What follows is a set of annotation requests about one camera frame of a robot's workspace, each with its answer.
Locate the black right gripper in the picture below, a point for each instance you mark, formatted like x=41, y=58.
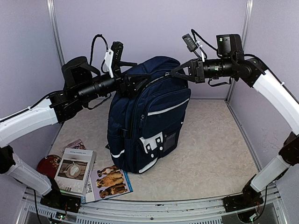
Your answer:
x=200, y=76

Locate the right aluminium frame post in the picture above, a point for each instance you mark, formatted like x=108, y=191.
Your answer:
x=245, y=30

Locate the left aluminium frame post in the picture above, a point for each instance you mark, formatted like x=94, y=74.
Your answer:
x=55, y=30

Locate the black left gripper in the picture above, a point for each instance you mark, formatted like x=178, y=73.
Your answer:
x=129, y=89

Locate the blue dog cover book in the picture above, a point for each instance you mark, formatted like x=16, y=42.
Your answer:
x=106, y=183

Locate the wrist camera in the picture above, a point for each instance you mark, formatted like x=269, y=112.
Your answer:
x=194, y=47
x=112, y=55

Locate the red floral round tin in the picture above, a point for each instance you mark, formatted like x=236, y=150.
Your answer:
x=49, y=165

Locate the navy blue student backpack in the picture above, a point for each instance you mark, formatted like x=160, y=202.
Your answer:
x=145, y=128

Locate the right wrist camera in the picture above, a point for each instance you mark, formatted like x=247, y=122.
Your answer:
x=194, y=47

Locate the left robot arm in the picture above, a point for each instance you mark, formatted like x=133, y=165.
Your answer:
x=83, y=83

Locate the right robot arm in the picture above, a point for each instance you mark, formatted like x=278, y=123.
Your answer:
x=232, y=62

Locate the white afternoon tea book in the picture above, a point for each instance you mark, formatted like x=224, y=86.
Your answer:
x=74, y=171

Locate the purple picture card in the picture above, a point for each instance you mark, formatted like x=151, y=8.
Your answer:
x=77, y=144

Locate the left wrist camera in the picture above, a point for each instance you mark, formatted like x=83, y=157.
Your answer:
x=112, y=55

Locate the aluminium frame post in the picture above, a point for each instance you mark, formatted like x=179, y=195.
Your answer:
x=245, y=30
x=55, y=30

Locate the front aluminium rail base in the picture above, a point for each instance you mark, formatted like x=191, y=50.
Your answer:
x=197, y=211

